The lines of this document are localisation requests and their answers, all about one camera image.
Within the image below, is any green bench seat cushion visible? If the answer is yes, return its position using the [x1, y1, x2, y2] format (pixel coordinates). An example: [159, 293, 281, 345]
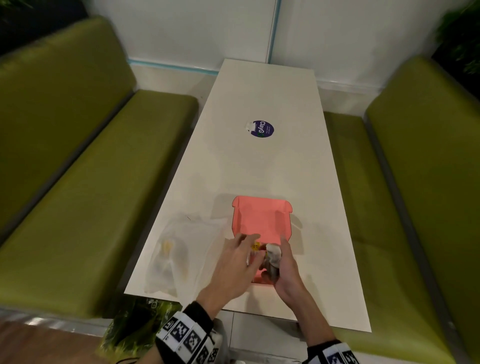
[0, 89, 200, 320]
[323, 111, 457, 364]

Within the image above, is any dark green plant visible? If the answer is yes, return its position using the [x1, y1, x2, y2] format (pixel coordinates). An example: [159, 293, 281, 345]
[430, 0, 480, 101]

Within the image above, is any black wristband with marker tags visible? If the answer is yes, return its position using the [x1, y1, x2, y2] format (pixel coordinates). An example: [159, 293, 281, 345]
[301, 339, 361, 364]
[155, 301, 224, 364]

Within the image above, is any round purple sticker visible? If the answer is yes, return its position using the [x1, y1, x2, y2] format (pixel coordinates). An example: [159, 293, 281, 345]
[245, 120, 275, 139]

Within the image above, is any green bench backrest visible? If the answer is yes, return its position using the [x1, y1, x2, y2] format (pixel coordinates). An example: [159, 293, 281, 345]
[365, 55, 480, 364]
[0, 16, 138, 241]

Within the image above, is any person's left hand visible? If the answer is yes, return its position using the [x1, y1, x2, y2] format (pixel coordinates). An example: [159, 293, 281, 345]
[196, 233, 268, 313]

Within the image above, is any person's left forearm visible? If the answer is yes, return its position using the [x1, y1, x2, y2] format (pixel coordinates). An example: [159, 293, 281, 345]
[195, 293, 225, 319]

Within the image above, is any person's right forearm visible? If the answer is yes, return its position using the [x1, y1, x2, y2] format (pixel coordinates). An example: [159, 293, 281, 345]
[288, 292, 337, 347]

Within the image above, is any green leafy plant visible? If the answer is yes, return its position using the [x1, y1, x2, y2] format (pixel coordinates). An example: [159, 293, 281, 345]
[98, 295, 185, 364]

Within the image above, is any pink cardboard box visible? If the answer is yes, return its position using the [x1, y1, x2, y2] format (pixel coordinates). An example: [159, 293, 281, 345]
[230, 195, 293, 288]

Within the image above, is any person's right hand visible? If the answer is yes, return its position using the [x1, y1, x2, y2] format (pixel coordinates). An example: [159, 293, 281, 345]
[261, 237, 309, 306]

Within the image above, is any clear plastic bag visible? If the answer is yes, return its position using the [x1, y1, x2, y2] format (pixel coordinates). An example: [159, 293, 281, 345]
[144, 213, 230, 301]

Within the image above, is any white grey packet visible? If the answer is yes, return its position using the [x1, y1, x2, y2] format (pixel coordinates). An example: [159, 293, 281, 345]
[260, 243, 283, 282]

